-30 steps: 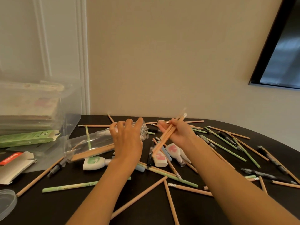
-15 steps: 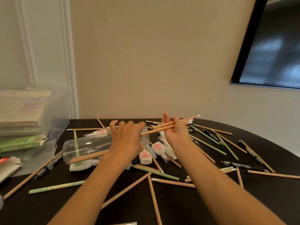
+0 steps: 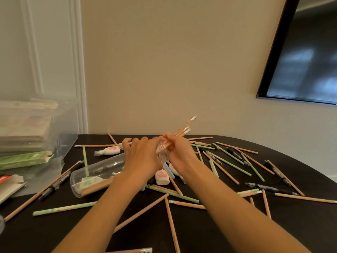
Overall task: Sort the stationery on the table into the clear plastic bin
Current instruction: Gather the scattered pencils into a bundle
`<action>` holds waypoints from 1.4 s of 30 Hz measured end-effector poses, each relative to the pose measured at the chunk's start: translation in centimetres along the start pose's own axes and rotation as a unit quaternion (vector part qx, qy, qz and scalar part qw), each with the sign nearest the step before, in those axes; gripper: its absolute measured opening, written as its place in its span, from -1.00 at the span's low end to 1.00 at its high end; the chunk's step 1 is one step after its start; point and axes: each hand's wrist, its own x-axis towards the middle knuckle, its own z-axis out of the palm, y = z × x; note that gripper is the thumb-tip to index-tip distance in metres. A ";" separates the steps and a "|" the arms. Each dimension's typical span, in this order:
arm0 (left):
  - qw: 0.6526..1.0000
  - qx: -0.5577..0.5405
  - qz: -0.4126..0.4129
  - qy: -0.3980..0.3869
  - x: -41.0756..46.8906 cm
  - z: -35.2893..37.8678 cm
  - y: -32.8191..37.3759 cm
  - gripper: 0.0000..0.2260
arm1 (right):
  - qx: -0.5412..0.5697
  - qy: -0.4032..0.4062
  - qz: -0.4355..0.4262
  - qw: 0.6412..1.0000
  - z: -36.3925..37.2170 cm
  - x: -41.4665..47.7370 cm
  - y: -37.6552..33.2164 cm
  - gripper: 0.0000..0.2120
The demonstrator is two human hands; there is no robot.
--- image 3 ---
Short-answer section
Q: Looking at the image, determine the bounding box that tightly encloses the person's right hand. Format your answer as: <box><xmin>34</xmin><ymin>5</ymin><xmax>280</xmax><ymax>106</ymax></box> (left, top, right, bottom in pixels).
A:
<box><xmin>160</xmin><ymin>132</ymin><xmax>200</xmax><ymax>177</ymax></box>

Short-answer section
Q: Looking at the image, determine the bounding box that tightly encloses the person's left hand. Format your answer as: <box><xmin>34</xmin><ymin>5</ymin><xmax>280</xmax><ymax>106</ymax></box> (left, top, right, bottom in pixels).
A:
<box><xmin>121</xmin><ymin>137</ymin><xmax>164</xmax><ymax>180</ymax></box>

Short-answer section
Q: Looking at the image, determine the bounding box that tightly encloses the green highlighter stick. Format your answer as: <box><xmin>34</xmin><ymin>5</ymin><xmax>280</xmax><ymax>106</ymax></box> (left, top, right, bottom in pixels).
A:
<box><xmin>209</xmin><ymin>159</ymin><xmax>219</xmax><ymax>178</ymax></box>

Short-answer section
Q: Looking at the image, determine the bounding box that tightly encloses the bundle of wooden pencils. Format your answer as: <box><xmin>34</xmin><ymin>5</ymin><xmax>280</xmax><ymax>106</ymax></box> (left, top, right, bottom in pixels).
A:
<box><xmin>158</xmin><ymin>116</ymin><xmax>197</xmax><ymax>150</ymax></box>
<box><xmin>80</xmin><ymin>179</ymin><xmax>114</xmax><ymax>197</ymax></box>

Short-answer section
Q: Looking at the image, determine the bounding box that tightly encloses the clear tube of green pens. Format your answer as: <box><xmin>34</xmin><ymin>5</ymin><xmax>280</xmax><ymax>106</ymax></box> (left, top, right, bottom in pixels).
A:
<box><xmin>70</xmin><ymin>139</ymin><xmax>169</xmax><ymax>199</ymax></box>

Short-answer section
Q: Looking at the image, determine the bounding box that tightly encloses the cluster of pencils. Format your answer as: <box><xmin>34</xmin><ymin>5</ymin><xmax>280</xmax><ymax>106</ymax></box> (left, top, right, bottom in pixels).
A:
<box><xmin>146</xmin><ymin>136</ymin><xmax>276</xmax><ymax>205</ymax></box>

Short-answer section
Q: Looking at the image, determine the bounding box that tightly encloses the clear plastic storage bin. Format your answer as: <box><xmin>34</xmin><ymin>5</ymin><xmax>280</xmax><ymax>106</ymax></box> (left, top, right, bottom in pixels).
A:
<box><xmin>0</xmin><ymin>96</ymin><xmax>79</xmax><ymax>156</ymax></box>

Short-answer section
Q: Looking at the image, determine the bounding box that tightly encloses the green pencil box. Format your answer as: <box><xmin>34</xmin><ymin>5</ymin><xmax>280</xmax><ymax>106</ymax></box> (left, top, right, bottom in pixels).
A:
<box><xmin>0</xmin><ymin>151</ymin><xmax>54</xmax><ymax>171</ymax></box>

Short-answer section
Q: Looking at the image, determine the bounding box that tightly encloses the black gold pen box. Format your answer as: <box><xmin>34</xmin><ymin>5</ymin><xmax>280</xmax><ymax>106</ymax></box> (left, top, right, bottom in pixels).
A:
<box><xmin>0</xmin><ymin>174</ymin><xmax>27</xmax><ymax>205</ymax></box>

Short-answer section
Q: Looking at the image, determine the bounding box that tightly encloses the person's left forearm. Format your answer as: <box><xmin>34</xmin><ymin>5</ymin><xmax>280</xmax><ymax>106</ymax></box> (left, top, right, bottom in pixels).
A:
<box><xmin>52</xmin><ymin>171</ymin><xmax>148</xmax><ymax>253</ymax></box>

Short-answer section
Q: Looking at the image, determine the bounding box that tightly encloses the person's right forearm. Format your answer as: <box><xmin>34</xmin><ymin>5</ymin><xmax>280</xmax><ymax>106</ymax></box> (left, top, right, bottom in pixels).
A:
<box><xmin>181</xmin><ymin>164</ymin><xmax>312</xmax><ymax>253</ymax></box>

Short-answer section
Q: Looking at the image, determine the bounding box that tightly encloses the black wall television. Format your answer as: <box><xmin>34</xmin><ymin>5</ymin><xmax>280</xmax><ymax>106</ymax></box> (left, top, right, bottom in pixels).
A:
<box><xmin>257</xmin><ymin>0</ymin><xmax>337</xmax><ymax>106</ymax></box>

